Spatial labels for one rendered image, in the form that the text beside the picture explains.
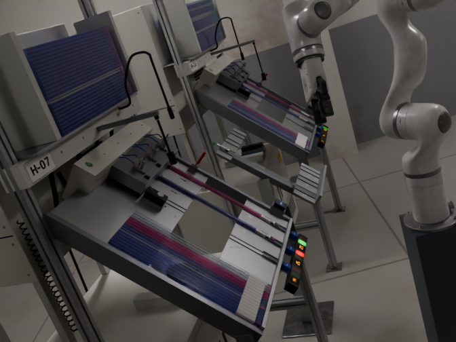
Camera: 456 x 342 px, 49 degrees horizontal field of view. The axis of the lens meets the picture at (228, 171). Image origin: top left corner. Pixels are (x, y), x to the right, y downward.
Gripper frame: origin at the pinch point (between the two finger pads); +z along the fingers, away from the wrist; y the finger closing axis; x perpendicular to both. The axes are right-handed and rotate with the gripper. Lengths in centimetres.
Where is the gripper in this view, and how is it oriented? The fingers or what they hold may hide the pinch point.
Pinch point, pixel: (324, 117)
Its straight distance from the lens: 134.6
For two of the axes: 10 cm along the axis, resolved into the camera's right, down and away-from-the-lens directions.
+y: 0.0, -1.1, -9.9
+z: 2.2, 9.7, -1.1
